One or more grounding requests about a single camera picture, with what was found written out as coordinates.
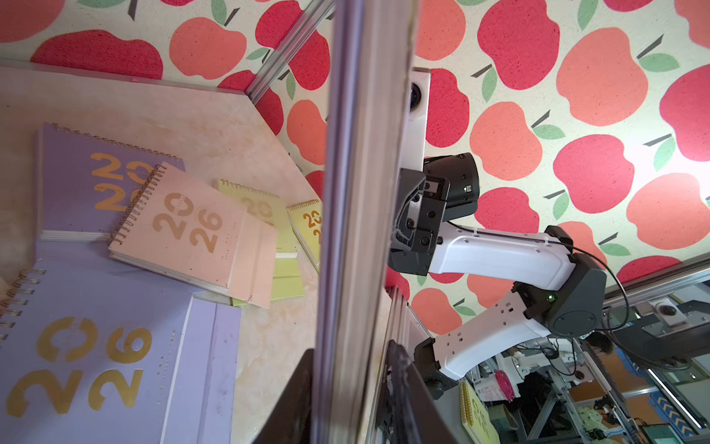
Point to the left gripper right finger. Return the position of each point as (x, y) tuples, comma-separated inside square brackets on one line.
[(409, 415)]

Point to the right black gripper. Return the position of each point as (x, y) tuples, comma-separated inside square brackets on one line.
[(420, 206)]

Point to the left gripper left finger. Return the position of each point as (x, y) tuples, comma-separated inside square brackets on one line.
[(290, 420)]

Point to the purple calendar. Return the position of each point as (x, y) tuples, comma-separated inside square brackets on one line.
[(369, 103), (86, 183), (95, 351)]

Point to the pink calendar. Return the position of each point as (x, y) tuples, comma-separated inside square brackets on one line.
[(184, 229)]

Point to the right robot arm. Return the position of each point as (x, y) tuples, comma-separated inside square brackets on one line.
[(531, 285)]

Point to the yellow-green calendar right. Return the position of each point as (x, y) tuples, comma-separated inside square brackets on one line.
[(306, 221)]

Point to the yellow-green calendar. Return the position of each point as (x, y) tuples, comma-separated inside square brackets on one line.
[(306, 221), (276, 274)]

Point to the yellow-green calendar back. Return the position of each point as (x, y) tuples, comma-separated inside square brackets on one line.
[(276, 274)]

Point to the purple calendar back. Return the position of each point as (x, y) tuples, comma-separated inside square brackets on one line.
[(86, 183)]

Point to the right aluminium frame post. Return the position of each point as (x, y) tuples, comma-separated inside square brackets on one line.
[(303, 28)]

